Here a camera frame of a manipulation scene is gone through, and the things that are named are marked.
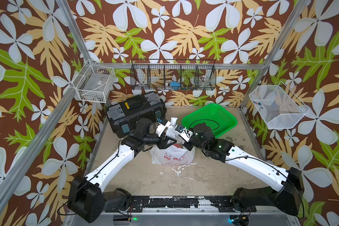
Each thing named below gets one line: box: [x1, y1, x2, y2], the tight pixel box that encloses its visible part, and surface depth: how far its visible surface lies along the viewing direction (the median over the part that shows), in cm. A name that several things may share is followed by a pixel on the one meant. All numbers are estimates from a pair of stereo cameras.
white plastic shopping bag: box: [150, 117, 196, 166], surface depth 75 cm
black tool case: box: [106, 91, 168, 138], surface depth 97 cm
